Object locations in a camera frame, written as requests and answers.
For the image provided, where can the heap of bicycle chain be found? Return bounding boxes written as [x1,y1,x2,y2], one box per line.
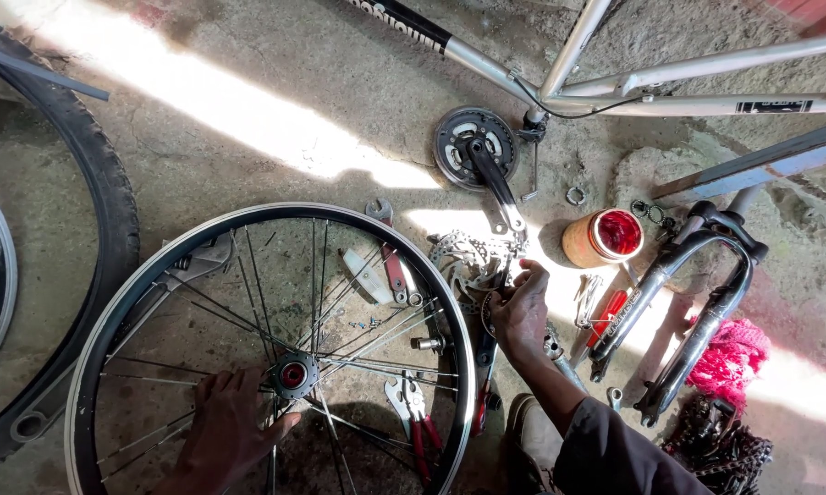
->
[662,395,774,495]

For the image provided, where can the blue metal bar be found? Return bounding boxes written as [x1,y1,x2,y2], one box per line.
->
[652,117,826,202]

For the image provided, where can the large grey adjustable wrench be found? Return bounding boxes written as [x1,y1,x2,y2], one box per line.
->
[10,234,236,444]

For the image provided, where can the red handled spanner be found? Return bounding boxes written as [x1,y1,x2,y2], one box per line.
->
[364,198,425,309]

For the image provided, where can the red mesh cloth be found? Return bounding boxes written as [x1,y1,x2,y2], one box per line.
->
[685,317,772,415]

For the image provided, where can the worn beige shoe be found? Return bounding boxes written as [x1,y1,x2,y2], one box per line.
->
[504,392,566,495]

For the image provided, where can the black tool with red handle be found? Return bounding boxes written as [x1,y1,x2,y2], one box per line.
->
[469,330,504,439]

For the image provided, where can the brown jar with red lid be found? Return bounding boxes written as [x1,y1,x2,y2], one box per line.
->
[562,208,646,270]

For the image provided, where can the silver disc brake rotor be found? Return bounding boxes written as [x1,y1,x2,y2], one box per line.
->
[427,230,528,316]

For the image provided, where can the red handled pliers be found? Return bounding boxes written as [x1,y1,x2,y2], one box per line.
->
[383,370,446,490]

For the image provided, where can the black crankset with chainring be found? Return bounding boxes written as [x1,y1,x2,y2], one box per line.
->
[433,105,528,236]

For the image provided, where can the black bicycle tyre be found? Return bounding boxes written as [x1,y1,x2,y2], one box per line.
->
[0,7,142,482]

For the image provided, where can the silver bicycle frame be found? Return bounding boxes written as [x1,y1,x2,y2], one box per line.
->
[344,0,826,119]

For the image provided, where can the grey flat metal strip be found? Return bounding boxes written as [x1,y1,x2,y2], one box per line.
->
[0,39,110,103]

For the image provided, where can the grey metal axle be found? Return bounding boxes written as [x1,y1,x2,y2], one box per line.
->
[541,322,589,394]

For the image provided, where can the spoked bicycle wheel red hub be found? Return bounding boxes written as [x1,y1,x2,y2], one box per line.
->
[64,201,478,495]

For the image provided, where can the black suspension fork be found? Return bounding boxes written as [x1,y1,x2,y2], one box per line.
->
[588,184,770,430]

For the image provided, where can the red handled screwdriver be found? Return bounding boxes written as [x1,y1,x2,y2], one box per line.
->
[570,288,629,370]

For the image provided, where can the person's left hand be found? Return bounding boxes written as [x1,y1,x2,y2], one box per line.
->
[155,368,303,495]

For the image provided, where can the dark bearing rings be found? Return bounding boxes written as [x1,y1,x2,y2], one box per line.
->
[629,198,678,232]

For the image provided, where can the person's right hand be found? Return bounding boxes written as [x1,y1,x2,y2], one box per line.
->
[487,259,551,360]

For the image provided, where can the silver folding hex key set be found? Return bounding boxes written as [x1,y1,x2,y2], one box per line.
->
[574,273,604,330]

